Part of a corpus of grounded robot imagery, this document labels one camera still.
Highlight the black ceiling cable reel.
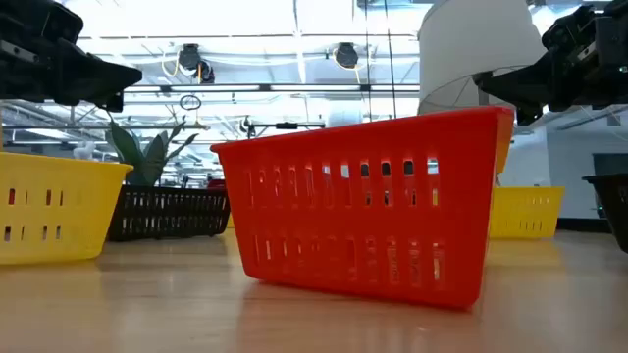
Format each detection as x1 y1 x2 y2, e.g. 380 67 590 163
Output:
177 42 216 84
333 41 360 70

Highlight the black hanging cable loop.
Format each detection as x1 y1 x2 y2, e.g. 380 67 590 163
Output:
179 93 203 112

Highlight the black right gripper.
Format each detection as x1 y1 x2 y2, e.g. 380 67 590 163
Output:
473 0 628 126

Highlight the red plastic slotted basket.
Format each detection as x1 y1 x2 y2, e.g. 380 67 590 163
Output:
210 105 515 310

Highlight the white shade table lamp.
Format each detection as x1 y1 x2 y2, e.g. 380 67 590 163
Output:
417 0 549 118

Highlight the black aluminium table frame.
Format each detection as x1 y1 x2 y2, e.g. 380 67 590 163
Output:
556 218 614 234

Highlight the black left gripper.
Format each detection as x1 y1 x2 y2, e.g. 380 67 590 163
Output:
0 0 143 113

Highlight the black overhead boom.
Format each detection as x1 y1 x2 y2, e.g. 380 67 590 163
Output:
238 116 326 139

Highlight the dark glass door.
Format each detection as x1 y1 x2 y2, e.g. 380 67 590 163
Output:
592 152 628 177

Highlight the potted green snake plant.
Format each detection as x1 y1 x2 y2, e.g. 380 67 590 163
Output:
105 115 200 188

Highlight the black plastic slotted basket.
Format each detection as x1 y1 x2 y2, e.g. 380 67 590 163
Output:
106 184 232 242
582 174 628 255

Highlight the white bumpy figure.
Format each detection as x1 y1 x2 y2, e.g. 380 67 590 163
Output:
72 140 98 162

